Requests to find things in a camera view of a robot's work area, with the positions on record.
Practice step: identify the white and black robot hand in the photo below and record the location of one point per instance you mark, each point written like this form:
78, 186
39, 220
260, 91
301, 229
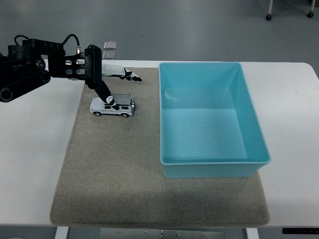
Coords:
112, 71

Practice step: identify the white toy car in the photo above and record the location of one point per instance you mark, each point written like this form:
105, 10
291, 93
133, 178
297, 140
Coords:
124, 113

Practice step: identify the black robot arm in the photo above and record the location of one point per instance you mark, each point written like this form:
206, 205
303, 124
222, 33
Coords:
25, 74

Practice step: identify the blue plastic box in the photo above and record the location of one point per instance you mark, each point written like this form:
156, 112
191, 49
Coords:
204, 132

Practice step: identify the silver floor outlet plate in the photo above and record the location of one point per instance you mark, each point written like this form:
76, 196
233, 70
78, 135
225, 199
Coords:
110, 55
110, 45

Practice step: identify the beige felt mat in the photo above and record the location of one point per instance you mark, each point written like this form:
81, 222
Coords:
112, 161

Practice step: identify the white cart with caster wheels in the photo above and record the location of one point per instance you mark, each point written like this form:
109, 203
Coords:
270, 10

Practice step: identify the white table leg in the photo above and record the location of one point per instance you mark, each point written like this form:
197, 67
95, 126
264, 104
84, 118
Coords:
61, 233
252, 234

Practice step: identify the grey metal plate with screws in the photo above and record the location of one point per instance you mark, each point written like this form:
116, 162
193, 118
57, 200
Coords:
162, 234

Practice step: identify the black table control panel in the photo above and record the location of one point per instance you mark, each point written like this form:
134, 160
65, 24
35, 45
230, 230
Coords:
300, 231

